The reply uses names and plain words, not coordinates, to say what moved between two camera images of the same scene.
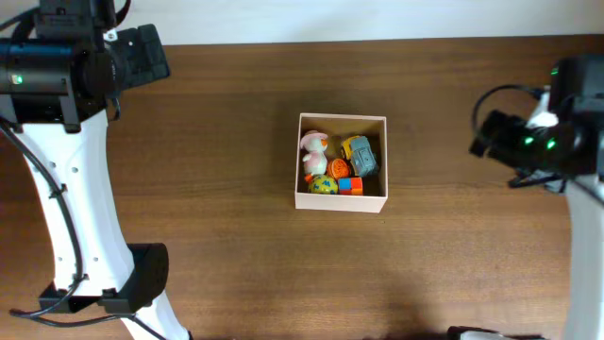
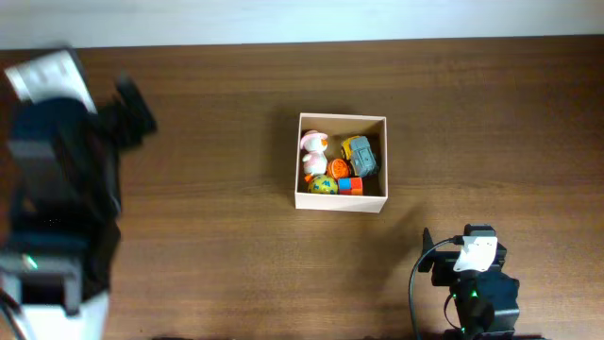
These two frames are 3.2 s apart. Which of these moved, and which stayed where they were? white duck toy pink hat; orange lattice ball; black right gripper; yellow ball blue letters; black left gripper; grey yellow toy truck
Moved: black right gripper; black left gripper
Stayed: grey yellow toy truck; orange lattice ball; white duck toy pink hat; yellow ball blue letters
